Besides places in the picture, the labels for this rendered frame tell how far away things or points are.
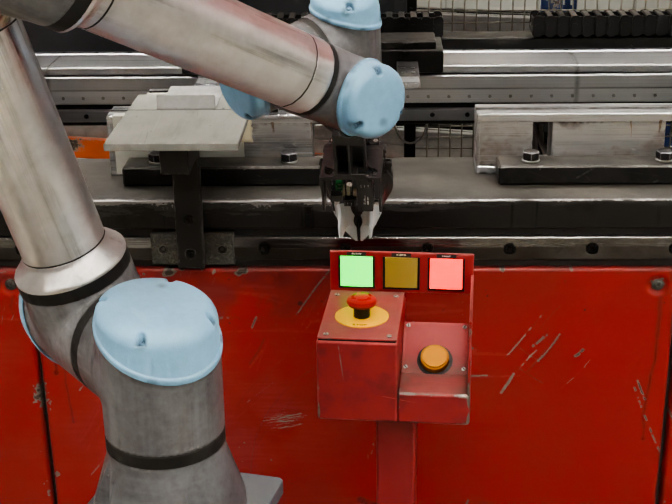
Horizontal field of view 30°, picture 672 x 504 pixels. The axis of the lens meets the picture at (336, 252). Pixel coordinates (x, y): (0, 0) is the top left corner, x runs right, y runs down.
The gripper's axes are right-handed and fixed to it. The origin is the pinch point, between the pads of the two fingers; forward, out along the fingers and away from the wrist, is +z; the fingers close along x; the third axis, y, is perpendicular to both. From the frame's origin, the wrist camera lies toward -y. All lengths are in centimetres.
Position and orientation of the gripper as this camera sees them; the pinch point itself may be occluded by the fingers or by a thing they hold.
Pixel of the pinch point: (359, 227)
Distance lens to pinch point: 159.4
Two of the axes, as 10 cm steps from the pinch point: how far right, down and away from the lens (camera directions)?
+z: 0.5, 7.5, 6.6
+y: -0.8, 6.6, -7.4
